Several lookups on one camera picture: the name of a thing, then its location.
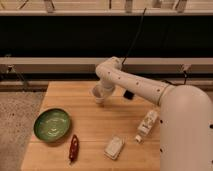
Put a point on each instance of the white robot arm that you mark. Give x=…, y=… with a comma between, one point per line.
x=186, y=116

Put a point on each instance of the green ceramic bowl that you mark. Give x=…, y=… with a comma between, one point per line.
x=51, y=125

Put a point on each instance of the black smartphone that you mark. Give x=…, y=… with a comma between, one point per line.
x=128, y=95

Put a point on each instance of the white plastic bottle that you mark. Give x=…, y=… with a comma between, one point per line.
x=146, y=125

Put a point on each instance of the white sponge block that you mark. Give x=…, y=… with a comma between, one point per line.
x=114, y=147

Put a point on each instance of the red chili pepper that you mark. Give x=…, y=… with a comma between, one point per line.
x=74, y=148

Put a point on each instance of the grey metal rail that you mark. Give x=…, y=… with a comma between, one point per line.
x=87, y=65

